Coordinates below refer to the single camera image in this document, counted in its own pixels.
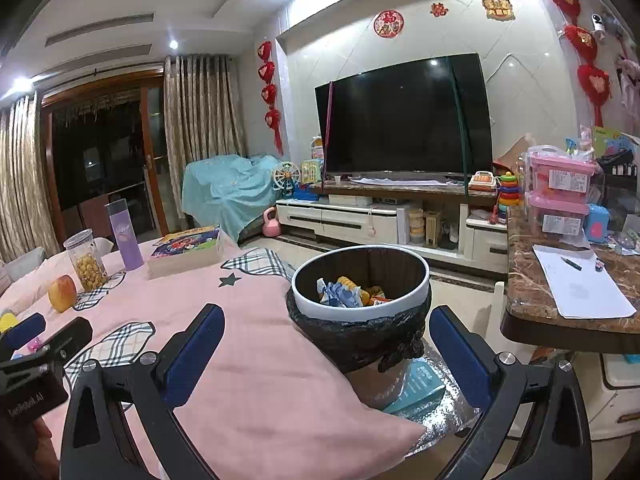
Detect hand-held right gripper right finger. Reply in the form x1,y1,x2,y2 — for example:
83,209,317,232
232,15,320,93
429,305,593,480

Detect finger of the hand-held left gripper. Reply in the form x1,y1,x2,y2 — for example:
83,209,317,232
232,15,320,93
0,317,93,376
0,312,46,351

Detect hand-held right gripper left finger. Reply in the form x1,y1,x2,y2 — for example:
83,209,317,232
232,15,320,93
59,304,236,480

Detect white bin with black bag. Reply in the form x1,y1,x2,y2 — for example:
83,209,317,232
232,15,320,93
286,246,432,373

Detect blue snack bag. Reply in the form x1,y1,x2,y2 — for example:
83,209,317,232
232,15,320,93
316,277,368,307

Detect red yellow apple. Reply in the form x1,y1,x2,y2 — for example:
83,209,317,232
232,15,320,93
47,274,78,313

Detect teal booklet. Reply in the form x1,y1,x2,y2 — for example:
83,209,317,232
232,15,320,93
382,360,447,416

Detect pink plaid-patch blanket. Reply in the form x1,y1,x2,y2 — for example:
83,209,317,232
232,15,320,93
0,237,428,480

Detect silver foil mat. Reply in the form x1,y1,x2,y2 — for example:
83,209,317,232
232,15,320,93
350,345,481,461

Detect clear jar of snack balls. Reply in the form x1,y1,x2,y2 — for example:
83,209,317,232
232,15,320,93
63,229,109,292

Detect brown marble counter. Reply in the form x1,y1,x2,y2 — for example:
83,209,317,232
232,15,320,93
500,205,640,356

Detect colourful children's book box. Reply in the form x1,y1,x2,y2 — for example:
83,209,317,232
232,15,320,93
147,225,223,279

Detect purple water bottle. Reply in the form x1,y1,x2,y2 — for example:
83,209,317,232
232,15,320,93
105,198,146,272

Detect wooden rack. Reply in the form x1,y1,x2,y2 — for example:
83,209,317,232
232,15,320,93
425,210,443,247

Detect beige patterned curtain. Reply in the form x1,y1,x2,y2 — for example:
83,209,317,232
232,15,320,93
0,92,61,263
164,54,248,231

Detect white paper sheet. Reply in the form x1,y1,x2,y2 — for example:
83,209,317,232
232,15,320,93
531,243,637,320

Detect pink kettlebell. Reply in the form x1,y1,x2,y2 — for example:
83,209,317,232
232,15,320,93
262,206,282,238

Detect pink lidded clear storage box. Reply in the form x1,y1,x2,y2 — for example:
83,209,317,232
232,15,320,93
527,145,601,204
525,191,591,236

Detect turquoise cover cloth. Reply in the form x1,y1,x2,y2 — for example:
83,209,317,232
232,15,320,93
181,154,283,241

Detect white TV cabinet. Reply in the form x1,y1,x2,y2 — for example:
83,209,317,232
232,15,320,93
275,175,511,273

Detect wooden framed glass door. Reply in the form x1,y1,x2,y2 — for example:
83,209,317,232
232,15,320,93
40,72,173,246

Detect cyan toy case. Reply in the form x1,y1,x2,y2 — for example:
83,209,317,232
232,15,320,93
586,203,612,243

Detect toy ferris wheel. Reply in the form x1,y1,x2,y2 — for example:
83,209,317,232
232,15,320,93
271,161,301,196

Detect brown cardboard box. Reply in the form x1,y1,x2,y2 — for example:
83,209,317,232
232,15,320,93
492,134,533,173

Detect green toy house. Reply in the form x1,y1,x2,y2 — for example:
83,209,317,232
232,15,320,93
300,159,325,184

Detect black flat television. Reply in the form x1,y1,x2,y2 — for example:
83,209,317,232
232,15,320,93
315,52,493,181

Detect colourful picture book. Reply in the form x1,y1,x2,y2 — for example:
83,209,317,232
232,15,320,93
592,125,640,161

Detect red hanging heart decoration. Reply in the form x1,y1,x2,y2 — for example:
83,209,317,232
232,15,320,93
257,41,284,157
530,0,613,128

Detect hanging pink clothes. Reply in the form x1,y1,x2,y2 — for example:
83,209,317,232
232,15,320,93
615,52,640,111

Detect rainbow stacking ring toy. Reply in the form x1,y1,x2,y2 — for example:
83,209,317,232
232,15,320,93
496,171,521,208

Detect round red wall decal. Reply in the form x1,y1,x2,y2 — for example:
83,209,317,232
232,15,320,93
373,10,404,38

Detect yellow red wall decal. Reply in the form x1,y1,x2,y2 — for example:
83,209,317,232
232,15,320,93
481,0,516,21

